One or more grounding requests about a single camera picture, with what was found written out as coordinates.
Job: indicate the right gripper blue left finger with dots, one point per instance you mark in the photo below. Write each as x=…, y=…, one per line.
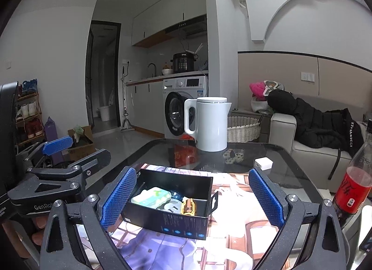
x=114, y=196

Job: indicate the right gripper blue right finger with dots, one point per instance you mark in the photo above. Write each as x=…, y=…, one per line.
x=272, y=206

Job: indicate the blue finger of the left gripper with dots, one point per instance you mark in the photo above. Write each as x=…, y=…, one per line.
x=58, y=145
x=89, y=165

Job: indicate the green earplug case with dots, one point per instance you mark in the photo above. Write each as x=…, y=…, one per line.
x=152, y=198

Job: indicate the round white socket adapter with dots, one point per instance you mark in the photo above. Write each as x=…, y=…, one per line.
x=173, y=206

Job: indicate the blue bottle white cap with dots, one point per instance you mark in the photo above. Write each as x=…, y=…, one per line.
x=176, y=196

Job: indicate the screwdriver with clear handle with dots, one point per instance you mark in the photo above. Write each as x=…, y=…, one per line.
x=188, y=207

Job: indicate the person's left hand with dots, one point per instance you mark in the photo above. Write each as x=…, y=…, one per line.
x=19, y=239

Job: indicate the purple yoga mat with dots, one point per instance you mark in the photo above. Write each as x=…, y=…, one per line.
x=51, y=134

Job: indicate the brown cardboard box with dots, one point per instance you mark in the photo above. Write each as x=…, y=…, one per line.
x=83, y=144

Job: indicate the shoe rack with shoes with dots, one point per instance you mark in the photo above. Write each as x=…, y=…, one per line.
x=29, y=126

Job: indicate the anime printed desk mat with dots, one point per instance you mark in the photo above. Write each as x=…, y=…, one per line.
x=238, y=233

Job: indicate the white charger cube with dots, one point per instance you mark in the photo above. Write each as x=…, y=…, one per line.
x=263, y=163

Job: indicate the white mop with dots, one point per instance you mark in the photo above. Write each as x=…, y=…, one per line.
x=126, y=125

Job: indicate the white waste bin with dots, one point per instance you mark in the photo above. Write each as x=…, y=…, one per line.
x=107, y=113

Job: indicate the beige sofa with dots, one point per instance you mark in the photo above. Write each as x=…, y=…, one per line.
x=325, y=167

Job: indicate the black cardboard box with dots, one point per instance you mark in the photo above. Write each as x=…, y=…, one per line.
x=190, y=184

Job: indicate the red soda bottle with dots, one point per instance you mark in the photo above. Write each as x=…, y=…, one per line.
x=356, y=183

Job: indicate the woven wicker basket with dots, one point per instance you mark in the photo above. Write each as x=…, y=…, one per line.
x=243, y=129

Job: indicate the black jacket on sofa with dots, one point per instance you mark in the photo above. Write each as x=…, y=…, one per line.
x=316, y=129

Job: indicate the white electric kettle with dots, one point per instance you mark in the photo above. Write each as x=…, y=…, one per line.
x=210, y=132

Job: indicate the pink plush hat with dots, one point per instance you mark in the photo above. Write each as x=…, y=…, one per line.
x=259, y=90

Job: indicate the black pressure cooker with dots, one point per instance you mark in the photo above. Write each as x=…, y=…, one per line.
x=183, y=62

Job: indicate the range hood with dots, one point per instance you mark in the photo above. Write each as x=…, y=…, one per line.
x=189, y=28

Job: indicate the white wall switch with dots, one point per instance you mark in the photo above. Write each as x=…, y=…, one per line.
x=308, y=77

